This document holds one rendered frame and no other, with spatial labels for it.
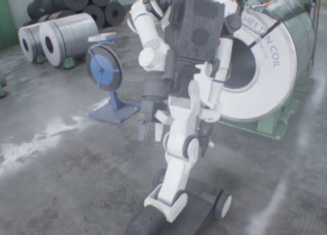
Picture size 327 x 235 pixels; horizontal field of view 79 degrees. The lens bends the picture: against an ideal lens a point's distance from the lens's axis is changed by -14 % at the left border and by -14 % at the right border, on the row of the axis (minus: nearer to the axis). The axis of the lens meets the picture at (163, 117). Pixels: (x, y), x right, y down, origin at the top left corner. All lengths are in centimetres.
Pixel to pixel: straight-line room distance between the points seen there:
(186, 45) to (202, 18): 15
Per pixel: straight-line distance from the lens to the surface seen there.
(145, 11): 90
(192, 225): 147
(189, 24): 108
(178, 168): 137
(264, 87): 208
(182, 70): 110
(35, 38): 831
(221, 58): 129
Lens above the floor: 140
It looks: 29 degrees down
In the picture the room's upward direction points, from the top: 8 degrees counter-clockwise
